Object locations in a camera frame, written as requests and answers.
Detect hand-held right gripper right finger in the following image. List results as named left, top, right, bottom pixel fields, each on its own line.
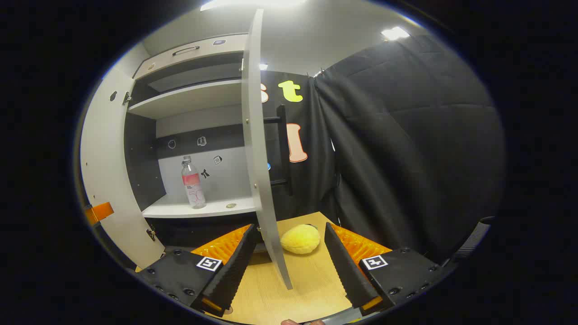
left=324, top=222, right=457, bottom=313

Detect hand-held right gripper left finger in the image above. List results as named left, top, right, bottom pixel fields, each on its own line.
left=135, top=223, right=259, bottom=317

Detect grey cabinet door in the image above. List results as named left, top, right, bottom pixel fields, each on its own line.
left=241, top=9, right=294, bottom=290
left=80, top=67, right=166, bottom=270

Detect clear bottle with pink label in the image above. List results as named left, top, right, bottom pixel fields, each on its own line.
left=181, top=155, right=207, bottom=209

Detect grey cabinet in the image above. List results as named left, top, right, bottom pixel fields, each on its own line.
left=124, top=34, right=263, bottom=250

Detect grey cabinet drawer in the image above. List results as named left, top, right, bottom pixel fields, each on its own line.
left=133, top=34, right=248, bottom=80

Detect ceiling light panel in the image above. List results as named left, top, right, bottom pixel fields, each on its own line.
left=381, top=26, right=411, bottom=42
left=200, top=0, right=308, bottom=12

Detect black door handle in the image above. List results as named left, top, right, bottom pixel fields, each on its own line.
left=263, top=105, right=294, bottom=196

